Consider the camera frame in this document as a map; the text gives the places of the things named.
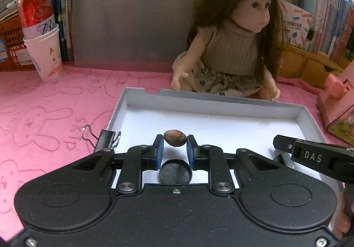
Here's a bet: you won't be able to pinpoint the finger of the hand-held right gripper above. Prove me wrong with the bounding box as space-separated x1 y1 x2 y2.
272 134 296 155
273 154 295 168

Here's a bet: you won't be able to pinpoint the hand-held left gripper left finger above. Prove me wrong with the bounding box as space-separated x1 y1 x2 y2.
66 134 164 195

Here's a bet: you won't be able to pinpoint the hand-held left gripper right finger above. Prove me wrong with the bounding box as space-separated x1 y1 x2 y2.
187 134 280 195

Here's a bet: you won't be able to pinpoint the brown hazelnut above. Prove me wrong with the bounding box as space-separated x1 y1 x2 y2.
164 129 186 147

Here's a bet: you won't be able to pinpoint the black round lid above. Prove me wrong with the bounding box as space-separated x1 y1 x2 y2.
158 159 192 184

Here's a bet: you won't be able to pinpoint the white cardboard box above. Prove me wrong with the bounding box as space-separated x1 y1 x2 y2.
106 87 345 200

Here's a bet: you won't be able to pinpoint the person's right hand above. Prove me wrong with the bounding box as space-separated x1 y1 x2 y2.
333 189 354 240

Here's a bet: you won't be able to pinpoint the black binder clip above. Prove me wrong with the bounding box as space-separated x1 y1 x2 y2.
82 125 121 153

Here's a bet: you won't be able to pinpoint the pink triangular toy bag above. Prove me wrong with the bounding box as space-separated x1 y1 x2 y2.
317 60 354 146

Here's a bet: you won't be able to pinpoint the brown cardboard organiser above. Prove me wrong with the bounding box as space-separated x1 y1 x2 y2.
277 42 352 90

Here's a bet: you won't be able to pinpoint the brown haired doll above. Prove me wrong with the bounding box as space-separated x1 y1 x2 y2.
171 0 285 102

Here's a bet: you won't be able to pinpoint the white pencil print box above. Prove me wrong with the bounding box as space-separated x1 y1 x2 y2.
278 0 314 51

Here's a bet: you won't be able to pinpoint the pink printed blanket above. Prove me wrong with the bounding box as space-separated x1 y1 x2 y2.
0 66 354 239

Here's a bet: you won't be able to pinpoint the row of shelved books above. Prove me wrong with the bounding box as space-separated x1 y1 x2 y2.
297 0 354 62

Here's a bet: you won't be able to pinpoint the grey plastic storage box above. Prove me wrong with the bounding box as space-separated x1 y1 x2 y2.
70 0 197 69

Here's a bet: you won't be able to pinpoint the white paper cup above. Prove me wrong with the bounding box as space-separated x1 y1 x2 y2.
23 23 63 83

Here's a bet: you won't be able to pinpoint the upright blue books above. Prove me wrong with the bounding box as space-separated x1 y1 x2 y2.
46 0 75 62

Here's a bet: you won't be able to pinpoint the orange plastic basket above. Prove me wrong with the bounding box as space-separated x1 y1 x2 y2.
0 12 38 71

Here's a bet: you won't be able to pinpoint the red drink can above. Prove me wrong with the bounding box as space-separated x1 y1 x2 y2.
18 0 56 39

